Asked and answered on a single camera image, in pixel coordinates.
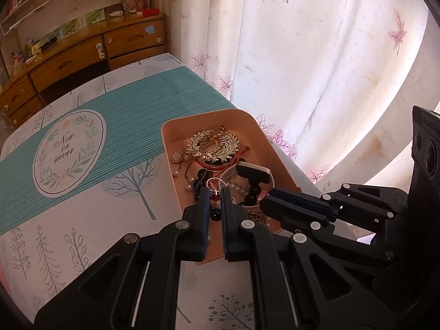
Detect floral paper bag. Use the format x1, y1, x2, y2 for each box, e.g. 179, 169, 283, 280
123, 0, 152, 15

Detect wooden drawer cabinet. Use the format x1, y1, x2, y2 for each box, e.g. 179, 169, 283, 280
0, 13, 168, 128

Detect tree print tablecloth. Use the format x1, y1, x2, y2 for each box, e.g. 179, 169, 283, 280
0, 53, 317, 330

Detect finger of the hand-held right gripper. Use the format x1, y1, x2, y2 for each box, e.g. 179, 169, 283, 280
259, 196, 397, 266
271, 183, 410, 221

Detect red gem ring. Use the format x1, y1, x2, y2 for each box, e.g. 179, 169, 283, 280
205, 177, 224, 202

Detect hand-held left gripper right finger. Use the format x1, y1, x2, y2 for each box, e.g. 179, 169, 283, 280
220, 186, 399, 330

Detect red cord bracelet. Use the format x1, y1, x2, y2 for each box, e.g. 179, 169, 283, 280
192, 146, 251, 172

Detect pink strap smart watch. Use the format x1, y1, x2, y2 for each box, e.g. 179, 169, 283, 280
220, 161, 276, 210

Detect white pearl necklace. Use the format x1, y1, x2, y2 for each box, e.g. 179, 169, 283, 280
227, 182, 251, 196

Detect pink storage box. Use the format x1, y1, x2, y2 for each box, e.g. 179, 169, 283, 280
161, 109, 303, 265

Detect white leaf print curtain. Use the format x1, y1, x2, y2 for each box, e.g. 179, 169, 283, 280
161, 0, 440, 193

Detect gold leaf hair ornament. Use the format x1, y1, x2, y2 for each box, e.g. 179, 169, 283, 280
185, 128, 241, 169

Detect black bead bracelet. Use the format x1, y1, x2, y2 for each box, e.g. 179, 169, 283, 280
194, 168, 262, 222

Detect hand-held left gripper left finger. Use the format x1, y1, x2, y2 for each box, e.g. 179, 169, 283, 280
34, 186, 211, 330

